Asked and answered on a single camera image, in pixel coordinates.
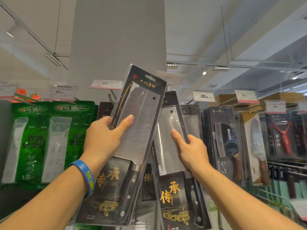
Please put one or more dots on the person's left hand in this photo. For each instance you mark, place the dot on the person's left hand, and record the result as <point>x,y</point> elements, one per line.
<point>100,143</point>

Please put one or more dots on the person's right hand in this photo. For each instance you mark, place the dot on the person's right hand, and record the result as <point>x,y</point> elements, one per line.
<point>195,155</point>

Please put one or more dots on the packaged round black knife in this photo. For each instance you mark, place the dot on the packaged round black knife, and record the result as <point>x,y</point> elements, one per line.
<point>223,136</point>

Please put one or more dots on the packaged cleaver steel handle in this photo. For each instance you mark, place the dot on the packaged cleaver steel handle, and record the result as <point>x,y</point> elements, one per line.
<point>104,110</point>

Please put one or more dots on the packaged cleaver wooden handle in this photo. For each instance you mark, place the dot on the packaged cleaver wooden handle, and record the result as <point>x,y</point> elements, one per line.
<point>192,122</point>

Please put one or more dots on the white flip price tag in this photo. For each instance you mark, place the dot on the white flip price tag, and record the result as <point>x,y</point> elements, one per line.
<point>106,84</point>

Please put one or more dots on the grey-backed flip price tag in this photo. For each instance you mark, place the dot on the grey-backed flip price tag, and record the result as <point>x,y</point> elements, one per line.
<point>275,107</point>

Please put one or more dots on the grey metal display shelf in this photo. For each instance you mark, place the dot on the grey metal display shelf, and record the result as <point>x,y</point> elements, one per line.
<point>4,129</point>

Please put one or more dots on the person's left forearm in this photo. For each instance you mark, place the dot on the person's left forearm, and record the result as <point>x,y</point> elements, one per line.
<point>48,203</point>

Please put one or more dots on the person's right forearm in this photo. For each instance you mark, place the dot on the person's right forearm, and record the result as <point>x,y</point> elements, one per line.
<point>239,203</point>

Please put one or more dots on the green packaged power strips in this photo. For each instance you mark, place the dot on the green packaged power strips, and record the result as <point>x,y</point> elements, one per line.
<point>76,122</point>
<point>33,141</point>

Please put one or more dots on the blue wristband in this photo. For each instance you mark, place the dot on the blue wristband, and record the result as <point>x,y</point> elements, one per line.
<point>86,172</point>

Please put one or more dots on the brown cardboard box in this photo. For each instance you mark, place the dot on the brown cardboard box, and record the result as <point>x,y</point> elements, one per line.
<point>283,96</point>
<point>225,99</point>

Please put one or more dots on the row of red Y-peeler packages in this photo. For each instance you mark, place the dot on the row of red Y-peeler packages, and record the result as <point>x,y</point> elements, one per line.
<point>283,136</point>

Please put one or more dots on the black linear track light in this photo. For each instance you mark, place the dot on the black linear track light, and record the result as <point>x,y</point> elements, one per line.
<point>54,60</point>
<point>172,65</point>
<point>221,68</point>

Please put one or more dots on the row of mint carded utensils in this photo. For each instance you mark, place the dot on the row of mint carded utensils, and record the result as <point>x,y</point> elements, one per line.
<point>283,186</point>

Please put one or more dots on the long ceiling air conditioner vent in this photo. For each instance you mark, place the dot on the long ceiling air conditioner vent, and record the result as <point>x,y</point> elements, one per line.
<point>299,70</point>

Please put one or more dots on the white track spot light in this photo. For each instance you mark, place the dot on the white track spot light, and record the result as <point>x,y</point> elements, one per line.
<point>14,29</point>

